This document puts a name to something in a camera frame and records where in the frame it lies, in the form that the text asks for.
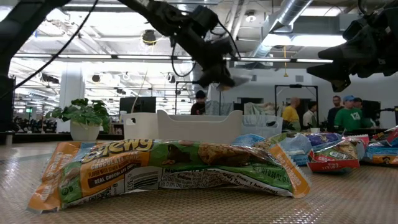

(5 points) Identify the red green granola bar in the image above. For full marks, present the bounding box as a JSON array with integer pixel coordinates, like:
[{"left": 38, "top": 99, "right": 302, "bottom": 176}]
[{"left": 306, "top": 139, "right": 361, "bottom": 174}]

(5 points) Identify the silver ceiling duct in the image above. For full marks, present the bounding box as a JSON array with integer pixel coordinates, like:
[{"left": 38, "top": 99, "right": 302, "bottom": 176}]
[{"left": 248, "top": 0, "right": 313, "bottom": 60}]

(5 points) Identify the red blue granola bar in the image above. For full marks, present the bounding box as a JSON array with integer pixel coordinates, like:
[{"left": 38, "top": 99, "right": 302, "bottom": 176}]
[{"left": 373, "top": 125, "right": 398, "bottom": 147}]

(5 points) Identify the black ceiling lamp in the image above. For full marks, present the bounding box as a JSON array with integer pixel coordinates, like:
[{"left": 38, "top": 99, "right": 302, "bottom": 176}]
[{"left": 141, "top": 29, "right": 158, "bottom": 47}]

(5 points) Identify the potted plant white pot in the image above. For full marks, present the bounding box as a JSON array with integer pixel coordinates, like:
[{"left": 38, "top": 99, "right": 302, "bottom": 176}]
[{"left": 45, "top": 97, "right": 111, "bottom": 142}]

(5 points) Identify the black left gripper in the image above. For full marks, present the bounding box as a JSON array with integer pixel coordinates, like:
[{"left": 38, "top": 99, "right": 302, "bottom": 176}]
[{"left": 172, "top": 23, "right": 237, "bottom": 89}]

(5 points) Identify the grey plastic bin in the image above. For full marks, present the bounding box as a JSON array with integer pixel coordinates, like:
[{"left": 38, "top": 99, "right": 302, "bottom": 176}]
[{"left": 156, "top": 109, "right": 244, "bottom": 144}]

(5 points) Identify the blue orange granola bar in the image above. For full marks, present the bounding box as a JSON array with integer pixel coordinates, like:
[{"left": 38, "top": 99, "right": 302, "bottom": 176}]
[{"left": 362, "top": 142, "right": 398, "bottom": 166}]

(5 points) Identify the white plastic bin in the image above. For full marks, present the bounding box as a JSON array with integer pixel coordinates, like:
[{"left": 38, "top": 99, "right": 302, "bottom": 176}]
[{"left": 122, "top": 111, "right": 160, "bottom": 141}]

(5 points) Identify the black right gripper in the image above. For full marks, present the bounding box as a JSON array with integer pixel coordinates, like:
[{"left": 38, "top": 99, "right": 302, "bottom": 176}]
[{"left": 307, "top": 9, "right": 388, "bottom": 93}]

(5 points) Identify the thin black cable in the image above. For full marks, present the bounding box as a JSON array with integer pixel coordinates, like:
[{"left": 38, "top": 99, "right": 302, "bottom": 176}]
[{"left": 211, "top": 20, "right": 243, "bottom": 60}]

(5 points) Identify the yellow hanging cord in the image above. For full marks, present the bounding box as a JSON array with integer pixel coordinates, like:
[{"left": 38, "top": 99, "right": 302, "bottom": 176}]
[{"left": 282, "top": 45, "right": 289, "bottom": 78}]

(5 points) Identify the small blue granola bar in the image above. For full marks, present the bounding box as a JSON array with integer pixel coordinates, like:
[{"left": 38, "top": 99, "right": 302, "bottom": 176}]
[{"left": 231, "top": 133, "right": 266, "bottom": 147}]

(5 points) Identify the white cloth pile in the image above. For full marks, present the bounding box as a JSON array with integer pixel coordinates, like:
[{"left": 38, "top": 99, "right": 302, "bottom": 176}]
[
  {"left": 243, "top": 101, "right": 285, "bottom": 123},
  {"left": 205, "top": 99, "right": 234, "bottom": 116}
]

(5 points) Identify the black metal frame stand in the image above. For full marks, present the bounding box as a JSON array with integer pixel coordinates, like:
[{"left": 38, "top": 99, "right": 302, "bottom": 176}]
[
  {"left": 274, "top": 83, "right": 320, "bottom": 131},
  {"left": 175, "top": 80, "right": 222, "bottom": 116}
]

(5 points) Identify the green light-blue granola bar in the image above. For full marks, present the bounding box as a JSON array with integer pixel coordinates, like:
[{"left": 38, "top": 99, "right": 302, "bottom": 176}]
[{"left": 253, "top": 132, "right": 310, "bottom": 167}]

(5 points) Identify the blue purple granola bar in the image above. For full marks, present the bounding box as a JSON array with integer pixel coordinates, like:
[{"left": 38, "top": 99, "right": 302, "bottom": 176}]
[{"left": 303, "top": 132, "right": 343, "bottom": 149}]

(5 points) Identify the black table edge rail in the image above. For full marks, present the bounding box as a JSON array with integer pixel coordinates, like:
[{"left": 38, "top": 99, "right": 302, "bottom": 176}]
[{"left": 0, "top": 130, "right": 125, "bottom": 146}]

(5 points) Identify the green orange Chewy granola bar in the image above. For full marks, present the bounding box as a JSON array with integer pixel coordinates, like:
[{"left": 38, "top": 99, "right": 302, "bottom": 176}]
[{"left": 27, "top": 138, "right": 312, "bottom": 214}]

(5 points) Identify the black monitor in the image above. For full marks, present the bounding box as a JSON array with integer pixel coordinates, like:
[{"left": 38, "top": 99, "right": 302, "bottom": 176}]
[
  {"left": 119, "top": 96, "right": 157, "bottom": 114},
  {"left": 361, "top": 100, "right": 382, "bottom": 119}
]

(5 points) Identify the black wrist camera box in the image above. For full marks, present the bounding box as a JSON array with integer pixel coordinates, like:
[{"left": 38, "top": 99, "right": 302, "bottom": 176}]
[{"left": 190, "top": 5, "right": 219, "bottom": 31}]

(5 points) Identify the clear plastic bin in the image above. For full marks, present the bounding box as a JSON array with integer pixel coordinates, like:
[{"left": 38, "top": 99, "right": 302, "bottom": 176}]
[{"left": 241, "top": 114, "right": 284, "bottom": 139}]

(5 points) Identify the tan mat black border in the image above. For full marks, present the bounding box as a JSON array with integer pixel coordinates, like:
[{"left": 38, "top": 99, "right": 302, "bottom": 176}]
[{"left": 0, "top": 152, "right": 398, "bottom": 224}]

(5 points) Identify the black cable loop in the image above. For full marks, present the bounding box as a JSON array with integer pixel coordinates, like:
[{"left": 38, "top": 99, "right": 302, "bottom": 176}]
[{"left": 170, "top": 42, "right": 197, "bottom": 78}]

